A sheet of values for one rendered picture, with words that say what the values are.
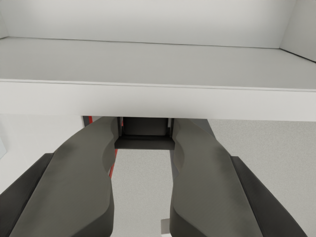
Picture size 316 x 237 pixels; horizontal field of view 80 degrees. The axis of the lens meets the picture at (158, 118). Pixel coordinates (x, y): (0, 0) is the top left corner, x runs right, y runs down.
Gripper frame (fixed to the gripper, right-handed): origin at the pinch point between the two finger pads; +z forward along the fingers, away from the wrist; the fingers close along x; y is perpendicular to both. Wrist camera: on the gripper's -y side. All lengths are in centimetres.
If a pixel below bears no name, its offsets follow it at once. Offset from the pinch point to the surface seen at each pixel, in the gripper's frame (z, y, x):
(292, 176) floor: 91, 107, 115
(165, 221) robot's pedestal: 17.6, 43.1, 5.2
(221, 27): 6.9, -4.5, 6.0
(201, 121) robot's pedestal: 65, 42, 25
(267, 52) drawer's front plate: 5.3, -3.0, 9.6
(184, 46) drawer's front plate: 6.3, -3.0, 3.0
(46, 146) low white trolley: 14.5, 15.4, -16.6
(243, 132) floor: 91, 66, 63
